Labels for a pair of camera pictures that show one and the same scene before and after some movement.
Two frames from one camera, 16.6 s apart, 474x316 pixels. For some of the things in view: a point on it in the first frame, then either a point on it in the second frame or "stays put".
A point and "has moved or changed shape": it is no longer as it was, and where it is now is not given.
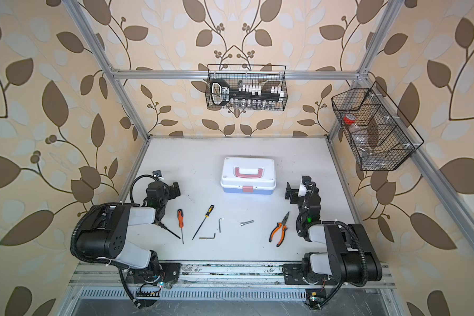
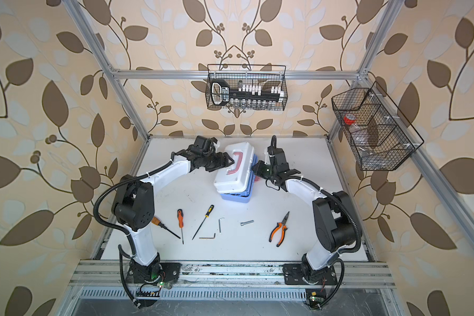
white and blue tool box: x=251 y=176 has moved or changed shape
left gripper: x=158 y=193 -> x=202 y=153
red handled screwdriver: x=180 y=215 stays put
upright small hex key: x=219 y=224 stays put
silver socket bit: x=245 y=222 stays put
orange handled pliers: x=280 y=225 stays put
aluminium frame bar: x=235 y=75 stays put
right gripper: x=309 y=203 -> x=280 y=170
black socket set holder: x=220 y=92 stays put
